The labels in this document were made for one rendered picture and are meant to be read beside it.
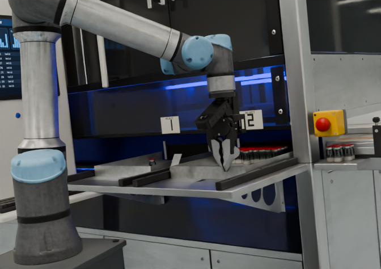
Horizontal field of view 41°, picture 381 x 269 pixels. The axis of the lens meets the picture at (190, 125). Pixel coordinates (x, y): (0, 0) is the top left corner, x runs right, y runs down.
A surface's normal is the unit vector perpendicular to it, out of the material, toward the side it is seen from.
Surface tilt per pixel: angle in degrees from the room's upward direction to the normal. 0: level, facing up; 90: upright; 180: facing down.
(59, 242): 72
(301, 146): 90
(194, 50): 90
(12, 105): 90
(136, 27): 85
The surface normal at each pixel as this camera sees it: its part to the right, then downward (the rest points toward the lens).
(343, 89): 0.78, -0.04
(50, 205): 0.51, 0.00
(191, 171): -0.61, 0.11
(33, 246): -0.14, -0.24
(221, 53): 0.23, 0.02
